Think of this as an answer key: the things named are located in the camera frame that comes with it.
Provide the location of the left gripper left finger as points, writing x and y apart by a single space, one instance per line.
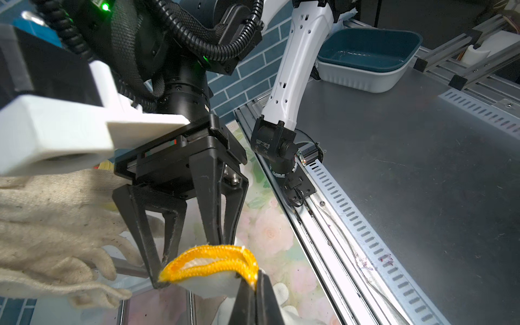
244 309

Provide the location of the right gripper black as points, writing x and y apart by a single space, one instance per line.
202 157

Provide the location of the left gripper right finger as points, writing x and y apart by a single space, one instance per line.
268 309

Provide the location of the white cotton glove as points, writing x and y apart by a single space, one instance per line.
213 271

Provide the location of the beige cotton glove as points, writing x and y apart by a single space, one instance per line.
54 234

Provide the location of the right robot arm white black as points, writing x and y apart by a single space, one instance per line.
160 53

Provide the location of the white glove yellow cuff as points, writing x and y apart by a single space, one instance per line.
289 313

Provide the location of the teal white plastic bin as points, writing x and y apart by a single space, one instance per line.
368 59

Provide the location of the aluminium front rail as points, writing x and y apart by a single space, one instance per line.
363 280

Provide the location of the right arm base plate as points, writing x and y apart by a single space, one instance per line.
297 187

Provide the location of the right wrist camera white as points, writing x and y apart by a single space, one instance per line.
61 114

